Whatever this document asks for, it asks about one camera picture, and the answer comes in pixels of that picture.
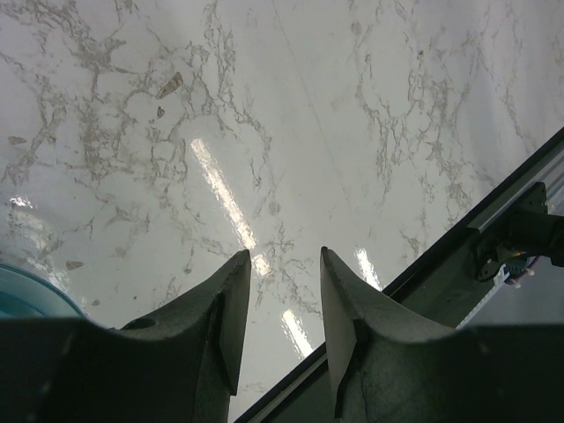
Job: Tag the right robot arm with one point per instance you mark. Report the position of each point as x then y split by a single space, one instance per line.
525 229

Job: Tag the transparent blue plastic basket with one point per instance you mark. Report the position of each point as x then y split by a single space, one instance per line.
24 295

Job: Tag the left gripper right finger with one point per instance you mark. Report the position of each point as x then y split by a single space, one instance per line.
390 364

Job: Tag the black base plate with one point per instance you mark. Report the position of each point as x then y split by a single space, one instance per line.
440 285

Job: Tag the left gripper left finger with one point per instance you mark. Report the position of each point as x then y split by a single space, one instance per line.
179 363

